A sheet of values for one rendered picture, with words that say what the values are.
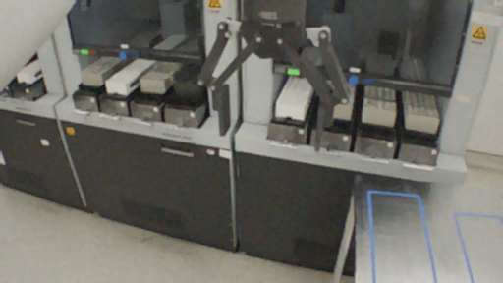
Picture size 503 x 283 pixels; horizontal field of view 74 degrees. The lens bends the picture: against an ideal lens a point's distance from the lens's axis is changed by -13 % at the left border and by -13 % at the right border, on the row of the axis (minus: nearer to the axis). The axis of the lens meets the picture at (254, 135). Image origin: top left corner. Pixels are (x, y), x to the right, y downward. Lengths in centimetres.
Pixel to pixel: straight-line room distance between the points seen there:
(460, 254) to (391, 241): 17
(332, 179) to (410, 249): 56
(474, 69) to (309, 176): 68
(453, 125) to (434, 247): 56
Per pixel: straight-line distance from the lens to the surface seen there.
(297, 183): 144
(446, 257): 95
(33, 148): 214
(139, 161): 169
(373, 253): 90
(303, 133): 131
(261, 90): 137
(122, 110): 158
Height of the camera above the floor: 149
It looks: 33 degrees down
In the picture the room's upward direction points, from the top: straight up
